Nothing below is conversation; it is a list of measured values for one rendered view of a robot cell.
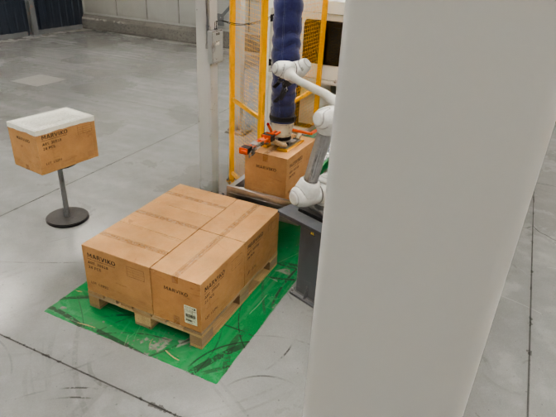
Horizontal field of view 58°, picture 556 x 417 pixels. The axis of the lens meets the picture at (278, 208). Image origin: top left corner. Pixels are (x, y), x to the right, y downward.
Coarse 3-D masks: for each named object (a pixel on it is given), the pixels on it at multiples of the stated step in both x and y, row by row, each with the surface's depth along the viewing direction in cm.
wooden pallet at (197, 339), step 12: (276, 252) 434; (264, 276) 420; (252, 288) 405; (96, 300) 374; (108, 300) 367; (240, 300) 385; (144, 312) 354; (228, 312) 377; (144, 324) 360; (168, 324) 348; (216, 324) 364; (192, 336) 342; (204, 336) 342
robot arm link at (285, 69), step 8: (280, 64) 339; (288, 64) 341; (280, 72) 340; (288, 72) 339; (296, 80) 337; (304, 80) 337; (304, 88) 338; (312, 88) 336; (320, 88) 336; (320, 96) 338; (328, 96) 334
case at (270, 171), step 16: (304, 144) 441; (256, 160) 422; (272, 160) 414; (288, 160) 409; (304, 160) 443; (256, 176) 428; (272, 176) 421; (288, 176) 418; (272, 192) 427; (288, 192) 427
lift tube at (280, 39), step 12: (288, 0) 375; (300, 0) 380; (276, 12) 384; (288, 12) 380; (300, 12) 386; (276, 24) 387; (288, 24) 383; (300, 24) 389; (276, 36) 392; (288, 36) 388; (276, 48) 395; (276, 60) 398; (288, 60) 397
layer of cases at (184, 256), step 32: (192, 192) 437; (128, 224) 382; (160, 224) 384; (192, 224) 387; (224, 224) 389; (256, 224) 392; (96, 256) 353; (128, 256) 343; (160, 256) 345; (192, 256) 347; (224, 256) 349; (256, 256) 395; (96, 288) 368; (128, 288) 351; (160, 288) 337; (192, 288) 323; (224, 288) 354; (192, 320) 336
